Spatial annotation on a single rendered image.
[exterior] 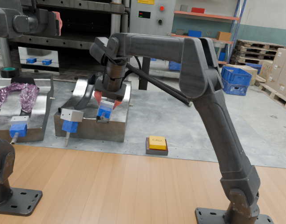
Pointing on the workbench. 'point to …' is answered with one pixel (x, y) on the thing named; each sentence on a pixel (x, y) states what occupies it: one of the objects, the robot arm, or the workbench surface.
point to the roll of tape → (9, 72)
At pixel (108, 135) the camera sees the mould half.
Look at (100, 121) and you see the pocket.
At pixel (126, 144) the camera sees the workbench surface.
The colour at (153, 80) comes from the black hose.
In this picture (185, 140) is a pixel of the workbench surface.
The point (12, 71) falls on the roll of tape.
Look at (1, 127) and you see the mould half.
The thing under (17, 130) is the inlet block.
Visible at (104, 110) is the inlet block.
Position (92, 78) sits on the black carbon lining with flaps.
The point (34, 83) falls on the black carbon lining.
